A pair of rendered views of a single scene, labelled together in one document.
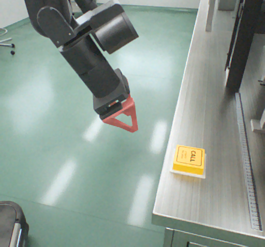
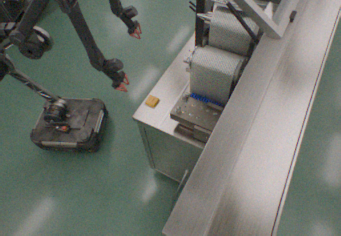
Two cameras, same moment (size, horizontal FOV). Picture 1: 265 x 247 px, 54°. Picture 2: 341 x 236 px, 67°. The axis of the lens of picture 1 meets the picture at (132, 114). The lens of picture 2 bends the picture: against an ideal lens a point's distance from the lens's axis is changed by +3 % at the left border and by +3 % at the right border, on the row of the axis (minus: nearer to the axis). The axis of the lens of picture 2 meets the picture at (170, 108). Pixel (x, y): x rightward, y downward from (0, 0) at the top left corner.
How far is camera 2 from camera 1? 1.14 m
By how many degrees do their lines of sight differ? 24
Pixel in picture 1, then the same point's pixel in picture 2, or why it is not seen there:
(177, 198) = (141, 113)
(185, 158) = (150, 101)
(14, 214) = (100, 105)
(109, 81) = (116, 78)
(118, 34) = (115, 69)
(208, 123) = (170, 85)
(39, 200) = (115, 99)
